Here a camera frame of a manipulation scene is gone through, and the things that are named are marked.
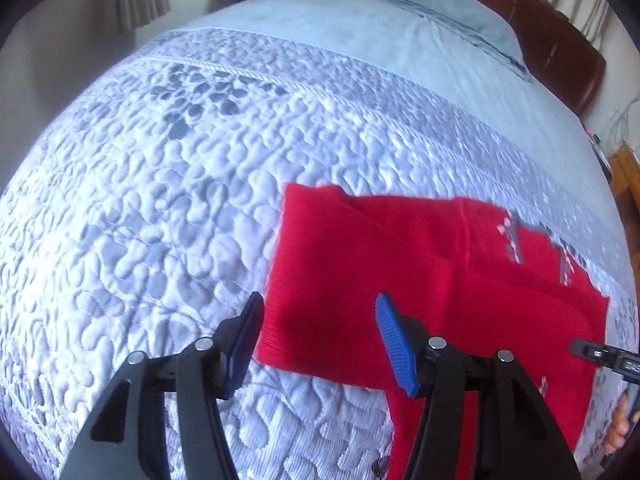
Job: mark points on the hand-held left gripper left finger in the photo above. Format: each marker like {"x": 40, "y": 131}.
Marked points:
{"x": 244, "y": 342}

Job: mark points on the blue-grey pillow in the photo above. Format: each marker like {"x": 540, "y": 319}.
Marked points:
{"x": 450, "y": 15}

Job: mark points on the brown leather headboard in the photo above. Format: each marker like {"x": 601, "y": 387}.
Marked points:
{"x": 550, "y": 35}

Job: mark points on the red knitted sweater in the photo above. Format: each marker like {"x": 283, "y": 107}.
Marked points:
{"x": 350, "y": 270}

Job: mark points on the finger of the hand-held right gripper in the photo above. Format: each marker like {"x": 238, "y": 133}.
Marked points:
{"x": 605, "y": 354}

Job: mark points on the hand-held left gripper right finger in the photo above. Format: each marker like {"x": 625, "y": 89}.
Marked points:
{"x": 395, "y": 345}

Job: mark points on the wooden nightstand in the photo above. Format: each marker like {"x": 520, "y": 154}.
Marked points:
{"x": 627, "y": 170}

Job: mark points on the person's right hand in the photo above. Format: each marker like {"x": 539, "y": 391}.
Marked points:
{"x": 620, "y": 425}

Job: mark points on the grey quilted bedspread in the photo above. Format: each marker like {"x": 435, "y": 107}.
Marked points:
{"x": 175, "y": 200}

